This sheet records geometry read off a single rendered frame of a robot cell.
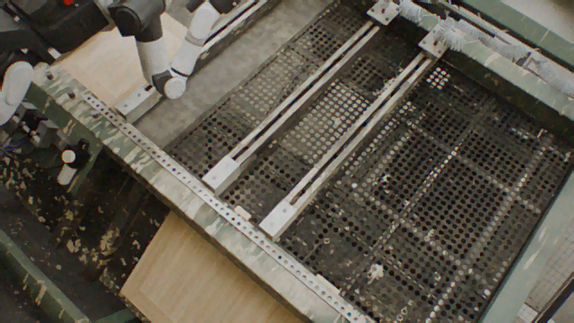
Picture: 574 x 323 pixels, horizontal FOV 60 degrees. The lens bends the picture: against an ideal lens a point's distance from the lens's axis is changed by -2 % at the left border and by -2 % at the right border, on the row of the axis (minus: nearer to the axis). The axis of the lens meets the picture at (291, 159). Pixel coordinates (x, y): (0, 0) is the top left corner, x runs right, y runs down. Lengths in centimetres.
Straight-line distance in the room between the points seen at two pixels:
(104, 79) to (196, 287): 89
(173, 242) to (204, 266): 16
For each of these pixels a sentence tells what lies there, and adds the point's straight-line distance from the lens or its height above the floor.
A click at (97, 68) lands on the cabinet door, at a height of 97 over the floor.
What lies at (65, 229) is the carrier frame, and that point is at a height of 31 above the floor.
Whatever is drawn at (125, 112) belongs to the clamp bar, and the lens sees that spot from 194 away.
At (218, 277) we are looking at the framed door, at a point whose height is 59.
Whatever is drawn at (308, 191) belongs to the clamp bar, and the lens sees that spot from 173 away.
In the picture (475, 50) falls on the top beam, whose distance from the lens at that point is 222.
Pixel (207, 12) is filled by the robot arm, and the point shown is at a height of 141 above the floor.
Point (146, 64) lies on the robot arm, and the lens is 169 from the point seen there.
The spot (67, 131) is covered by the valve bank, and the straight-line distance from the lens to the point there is 203.
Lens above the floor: 146
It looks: 11 degrees down
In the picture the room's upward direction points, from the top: 34 degrees clockwise
